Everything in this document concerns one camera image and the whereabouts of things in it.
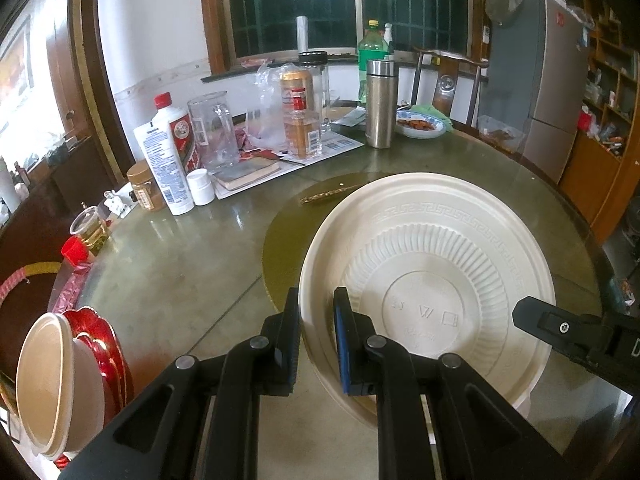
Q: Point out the worn book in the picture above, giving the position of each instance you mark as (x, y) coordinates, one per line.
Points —
(250, 175)

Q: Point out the clear plastic cup with tea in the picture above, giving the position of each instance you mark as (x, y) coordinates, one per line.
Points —
(92, 230)

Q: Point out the framed wall picture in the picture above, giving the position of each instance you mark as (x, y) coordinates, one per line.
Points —
(15, 65)

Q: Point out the cream plastic bowl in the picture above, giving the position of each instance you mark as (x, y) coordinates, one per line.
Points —
(440, 270)
(45, 385)

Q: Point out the wooden framed window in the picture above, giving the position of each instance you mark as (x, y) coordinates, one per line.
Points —
(410, 0)

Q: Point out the white red liquor bottle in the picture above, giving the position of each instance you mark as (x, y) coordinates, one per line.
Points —
(181, 132)

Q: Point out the clear plastic bag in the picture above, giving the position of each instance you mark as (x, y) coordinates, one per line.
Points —
(267, 110)

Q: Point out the olive cloth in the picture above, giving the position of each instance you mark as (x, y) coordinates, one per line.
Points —
(505, 7)

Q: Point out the clear glass pitcher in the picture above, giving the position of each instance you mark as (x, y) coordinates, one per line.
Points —
(212, 130)

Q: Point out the gold canister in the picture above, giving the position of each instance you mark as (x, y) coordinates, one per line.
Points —
(295, 80)

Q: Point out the small white pill bottle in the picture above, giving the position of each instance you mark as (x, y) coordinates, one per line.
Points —
(201, 189)

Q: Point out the white squeeze tube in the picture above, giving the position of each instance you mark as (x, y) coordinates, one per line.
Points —
(165, 170)

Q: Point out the steel thermos flask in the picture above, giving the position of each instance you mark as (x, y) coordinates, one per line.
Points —
(380, 105)

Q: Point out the green cloth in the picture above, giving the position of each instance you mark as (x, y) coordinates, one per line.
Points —
(430, 110)

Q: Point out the clear plastic food box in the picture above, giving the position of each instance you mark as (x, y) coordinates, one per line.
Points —
(500, 135)

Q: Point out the red plate with gold lettering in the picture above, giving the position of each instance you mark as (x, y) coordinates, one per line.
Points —
(123, 377)

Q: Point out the pink yellow blue hula hoop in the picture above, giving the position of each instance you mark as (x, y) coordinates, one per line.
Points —
(30, 271)

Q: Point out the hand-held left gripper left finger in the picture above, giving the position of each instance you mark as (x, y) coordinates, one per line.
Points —
(287, 355)

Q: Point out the blue white dish with food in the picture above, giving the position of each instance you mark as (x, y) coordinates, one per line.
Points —
(420, 127)

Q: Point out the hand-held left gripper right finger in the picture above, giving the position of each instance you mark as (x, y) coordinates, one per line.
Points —
(345, 350)

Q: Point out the small clear glass bottle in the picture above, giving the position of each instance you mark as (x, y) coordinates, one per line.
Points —
(116, 204)

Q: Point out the green soda bottle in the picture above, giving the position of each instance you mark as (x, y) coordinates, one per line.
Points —
(370, 47)

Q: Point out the amber liquor bottle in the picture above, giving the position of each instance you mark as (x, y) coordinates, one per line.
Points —
(301, 135)

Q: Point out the amber jar with brown lid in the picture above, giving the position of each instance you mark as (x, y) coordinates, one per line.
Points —
(145, 190)

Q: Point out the wooden chair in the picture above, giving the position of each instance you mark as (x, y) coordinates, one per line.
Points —
(445, 85)

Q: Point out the white printed paper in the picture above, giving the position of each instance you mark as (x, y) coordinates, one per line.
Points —
(335, 144)

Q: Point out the wooden sideboard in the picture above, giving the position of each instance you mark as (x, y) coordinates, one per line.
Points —
(55, 180)

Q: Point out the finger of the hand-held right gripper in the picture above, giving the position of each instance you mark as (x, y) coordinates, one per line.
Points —
(550, 325)

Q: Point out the wooden shelf unit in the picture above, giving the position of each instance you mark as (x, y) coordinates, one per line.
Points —
(610, 100)

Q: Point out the grey refrigerator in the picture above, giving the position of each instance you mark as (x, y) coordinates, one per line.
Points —
(535, 75)

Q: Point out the plastic wrap roll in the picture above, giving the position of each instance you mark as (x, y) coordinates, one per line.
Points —
(301, 35)

